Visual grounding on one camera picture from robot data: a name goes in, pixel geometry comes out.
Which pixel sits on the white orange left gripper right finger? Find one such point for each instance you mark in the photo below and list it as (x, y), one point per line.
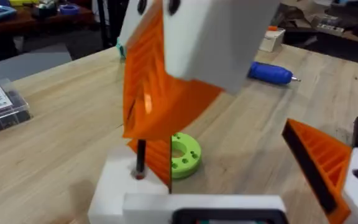
(325, 155)

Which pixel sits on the white block left gripper left finger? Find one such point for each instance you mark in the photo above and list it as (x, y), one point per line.
(113, 189)

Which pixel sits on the finger of the white orange right gripper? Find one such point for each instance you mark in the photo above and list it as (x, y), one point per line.
(143, 56)
(210, 40)

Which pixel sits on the black screw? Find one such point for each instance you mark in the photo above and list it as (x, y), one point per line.
(140, 158)

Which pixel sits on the blue electric screwdriver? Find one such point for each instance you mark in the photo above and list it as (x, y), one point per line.
(269, 73)

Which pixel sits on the black upright pole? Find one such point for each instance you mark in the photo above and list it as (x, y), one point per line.
(104, 21)

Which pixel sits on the white box with orange piece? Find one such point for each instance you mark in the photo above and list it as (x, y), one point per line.
(272, 39)

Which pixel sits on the green disc with holes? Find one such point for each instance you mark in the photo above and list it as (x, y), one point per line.
(186, 155)

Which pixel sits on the blue tape roll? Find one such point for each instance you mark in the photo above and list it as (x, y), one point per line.
(69, 9)

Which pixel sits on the clear plastic parts box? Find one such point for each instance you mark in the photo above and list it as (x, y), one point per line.
(2, 107)

